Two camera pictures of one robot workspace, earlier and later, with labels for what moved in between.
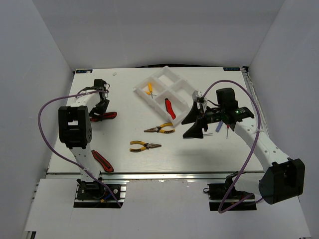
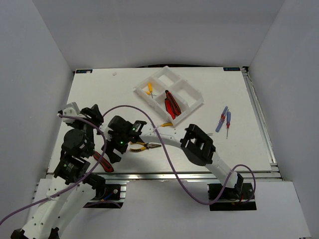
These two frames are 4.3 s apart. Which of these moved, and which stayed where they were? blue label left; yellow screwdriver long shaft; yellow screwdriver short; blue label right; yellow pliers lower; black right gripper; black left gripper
Moved: black left gripper; black right gripper
Stayed: yellow screwdriver short; blue label left; blue label right; yellow screwdriver long shaft; yellow pliers lower
